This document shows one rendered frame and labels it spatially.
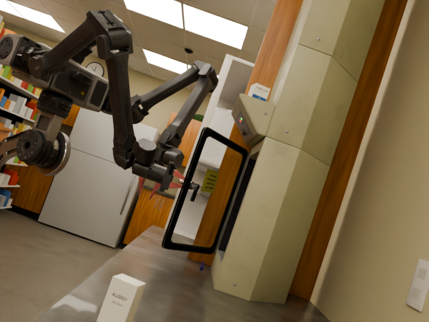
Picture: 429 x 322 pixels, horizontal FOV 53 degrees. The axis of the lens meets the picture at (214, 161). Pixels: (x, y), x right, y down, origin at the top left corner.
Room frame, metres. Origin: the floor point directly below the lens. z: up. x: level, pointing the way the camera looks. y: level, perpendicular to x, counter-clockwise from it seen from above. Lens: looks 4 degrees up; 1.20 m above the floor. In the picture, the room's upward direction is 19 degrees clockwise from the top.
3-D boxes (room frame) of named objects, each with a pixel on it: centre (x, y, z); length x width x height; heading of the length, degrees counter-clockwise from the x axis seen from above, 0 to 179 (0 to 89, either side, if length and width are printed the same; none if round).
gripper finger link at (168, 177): (1.43, 0.09, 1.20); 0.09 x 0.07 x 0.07; 91
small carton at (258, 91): (1.35, -0.06, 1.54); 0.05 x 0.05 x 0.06; 14
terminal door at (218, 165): (1.45, -0.02, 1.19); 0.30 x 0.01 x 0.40; 146
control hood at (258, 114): (1.43, -0.06, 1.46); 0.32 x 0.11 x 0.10; 1
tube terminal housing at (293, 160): (1.43, -0.24, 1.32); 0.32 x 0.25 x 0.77; 1
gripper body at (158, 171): (1.43, 0.16, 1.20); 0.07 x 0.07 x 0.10; 1
